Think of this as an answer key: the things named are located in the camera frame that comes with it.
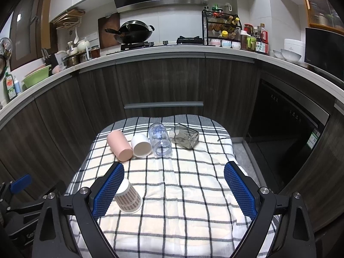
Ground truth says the black and white checked cloth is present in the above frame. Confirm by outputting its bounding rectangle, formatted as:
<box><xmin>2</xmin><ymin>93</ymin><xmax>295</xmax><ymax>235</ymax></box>
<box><xmin>64</xmin><ymin>114</ymin><xmax>277</xmax><ymax>258</ymax></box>

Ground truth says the clear cup with blue print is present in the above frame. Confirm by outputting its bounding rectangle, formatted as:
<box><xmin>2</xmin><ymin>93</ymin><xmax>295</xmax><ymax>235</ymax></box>
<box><xmin>148</xmin><ymin>123</ymin><xmax>172</xmax><ymax>157</ymax></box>

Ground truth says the wooden glass door cupboard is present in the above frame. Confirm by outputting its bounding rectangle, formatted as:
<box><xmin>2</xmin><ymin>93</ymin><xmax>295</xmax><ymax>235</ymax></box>
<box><xmin>301</xmin><ymin>0</ymin><xmax>344</xmax><ymax>33</ymax></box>

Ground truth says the black knife block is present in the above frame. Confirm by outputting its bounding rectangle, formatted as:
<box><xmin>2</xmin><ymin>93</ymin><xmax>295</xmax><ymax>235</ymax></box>
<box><xmin>41</xmin><ymin>48</ymin><xmax>58</xmax><ymax>66</ymax></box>

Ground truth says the green dish soap bottle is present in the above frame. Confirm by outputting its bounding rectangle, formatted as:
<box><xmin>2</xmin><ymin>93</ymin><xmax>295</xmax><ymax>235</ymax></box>
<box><xmin>3</xmin><ymin>71</ymin><xmax>17</xmax><ymax>100</ymax></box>

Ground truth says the pink cup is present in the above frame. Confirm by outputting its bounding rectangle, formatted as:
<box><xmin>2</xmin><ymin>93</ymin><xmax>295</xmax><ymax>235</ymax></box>
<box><xmin>107</xmin><ymin>130</ymin><xmax>134</xmax><ymax>162</ymax></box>

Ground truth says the black built-in dishwasher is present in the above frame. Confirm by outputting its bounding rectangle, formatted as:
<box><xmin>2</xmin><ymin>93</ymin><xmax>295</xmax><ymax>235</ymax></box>
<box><xmin>246</xmin><ymin>78</ymin><xmax>330</xmax><ymax>191</ymax></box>

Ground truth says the large white bowl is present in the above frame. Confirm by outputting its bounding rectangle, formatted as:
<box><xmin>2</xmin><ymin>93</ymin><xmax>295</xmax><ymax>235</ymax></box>
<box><xmin>281</xmin><ymin>49</ymin><xmax>302</xmax><ymax>63</ymax></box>

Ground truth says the dark sauce bottle red label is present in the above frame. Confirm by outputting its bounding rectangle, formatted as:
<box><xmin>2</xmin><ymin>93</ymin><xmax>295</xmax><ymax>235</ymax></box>
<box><xmin>255</xmin><ymin>24</ymin><xmax>269</xmax><ymax>55</ymax></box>

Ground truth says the brown cutting board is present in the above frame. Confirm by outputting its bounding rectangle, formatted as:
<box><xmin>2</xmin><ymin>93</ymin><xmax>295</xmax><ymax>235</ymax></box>
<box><xmin>97</xmin><ymin>13</ymin><xmax>121</xmax><ymax>49</ymax></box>

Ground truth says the black microwave oven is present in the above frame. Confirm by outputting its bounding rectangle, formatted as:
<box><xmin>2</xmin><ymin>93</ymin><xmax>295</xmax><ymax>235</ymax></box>
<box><xmin>304</xmin><ymin>27</ymin><xmax>344</xmax><ymax>77</ymax></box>

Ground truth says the steel pot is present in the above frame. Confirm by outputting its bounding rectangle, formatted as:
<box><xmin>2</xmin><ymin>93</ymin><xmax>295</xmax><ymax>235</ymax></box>
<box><xmin>63</xmin><ymin>54</ymin><xmax>81</xmax><ymax>68</ymax></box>

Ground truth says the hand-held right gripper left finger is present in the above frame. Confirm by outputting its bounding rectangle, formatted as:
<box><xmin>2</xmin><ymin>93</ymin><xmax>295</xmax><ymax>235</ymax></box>
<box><xmin>32</xmin><ymin>162</ymin><xmax>125</xmax><ymax>258</ymax></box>

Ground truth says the white rice cooker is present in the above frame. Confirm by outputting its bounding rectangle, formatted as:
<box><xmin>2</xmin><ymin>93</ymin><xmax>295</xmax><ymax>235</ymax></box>
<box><xmin>284</xmin><ymin>39</ymin><xmax>306</xmax><ymax>60</ymax></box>

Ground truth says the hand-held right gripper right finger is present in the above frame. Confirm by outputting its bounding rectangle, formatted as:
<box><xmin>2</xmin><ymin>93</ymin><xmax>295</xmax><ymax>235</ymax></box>
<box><xmin>224</xmin><ymin>161</ymin><xmax>318</xmax><ymax>258</ymax></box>

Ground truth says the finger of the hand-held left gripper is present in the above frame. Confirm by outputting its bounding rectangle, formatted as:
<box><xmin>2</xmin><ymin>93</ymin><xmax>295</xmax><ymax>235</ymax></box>
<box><xmin>0</xmin><ymin>174</ymin><xmax>33</xmax><ymax>207</ymax></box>

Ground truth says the black wok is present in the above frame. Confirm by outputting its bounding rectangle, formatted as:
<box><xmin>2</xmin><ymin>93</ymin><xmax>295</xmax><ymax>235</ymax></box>
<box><xmin>105</xmin><ymin>20</ymin><xmax>155</xmax><ymax>45</ymax></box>

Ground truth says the white teapot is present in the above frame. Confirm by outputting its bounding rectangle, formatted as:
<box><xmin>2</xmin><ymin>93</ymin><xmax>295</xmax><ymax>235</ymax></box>
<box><xmin>77</xmin><ymin>38</ymin><xmax>91</xmax><ymax>52</ymax></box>

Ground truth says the green plastic basin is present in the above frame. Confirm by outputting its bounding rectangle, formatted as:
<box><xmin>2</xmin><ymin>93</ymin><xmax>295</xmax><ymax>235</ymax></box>
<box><xmin>21</xmin><ymin>65</ymin><xmax>52</xmax><ymax>89</ymax></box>

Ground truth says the wall rack with wooden boards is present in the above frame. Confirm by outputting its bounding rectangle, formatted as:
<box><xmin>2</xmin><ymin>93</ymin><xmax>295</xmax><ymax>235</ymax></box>
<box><xmin>52</xmin><ymin>8</ymin><xmax>86</xmax><ymax>30</ymax></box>

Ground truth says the white cup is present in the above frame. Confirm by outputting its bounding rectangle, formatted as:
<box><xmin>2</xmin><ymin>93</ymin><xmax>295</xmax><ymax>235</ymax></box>
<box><xmin>131</xmin><ymin>134</ymin><xmax>152</xmax><ymax>158</ymax></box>

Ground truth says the grey square glass cup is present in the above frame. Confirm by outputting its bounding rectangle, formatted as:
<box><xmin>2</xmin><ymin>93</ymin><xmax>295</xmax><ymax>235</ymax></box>
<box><xmin>169</xmin><ymin>123</ymin><xmax>200</xmax><ymax>150</ymax></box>

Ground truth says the grey drawer handle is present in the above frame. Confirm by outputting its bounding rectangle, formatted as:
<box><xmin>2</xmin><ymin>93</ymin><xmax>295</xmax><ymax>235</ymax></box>
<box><xmin>124</xmin><ymin>101</ymin><xmax>204</xmax><ymax>110</ymax></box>

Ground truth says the checked pattern paper cup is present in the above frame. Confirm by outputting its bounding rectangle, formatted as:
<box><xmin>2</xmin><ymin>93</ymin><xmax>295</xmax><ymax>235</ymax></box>
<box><xmin>114</xmin><ymin>177</ymin><xmax>143</xmax><ymax>213</ymax></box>

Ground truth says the black wire spice rack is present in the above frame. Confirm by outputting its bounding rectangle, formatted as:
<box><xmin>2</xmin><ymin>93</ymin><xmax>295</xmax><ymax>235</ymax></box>
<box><xmin>201</xmin><ymin>6</ymin><xmax>241</xmax><ymax>49</ymax></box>

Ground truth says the black gas stove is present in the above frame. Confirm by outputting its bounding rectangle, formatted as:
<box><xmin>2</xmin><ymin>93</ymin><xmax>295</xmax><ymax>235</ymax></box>
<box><xmin>106</xmin><ymin>36</ymin><xmax>205</xmax><ymax>56</ymax></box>

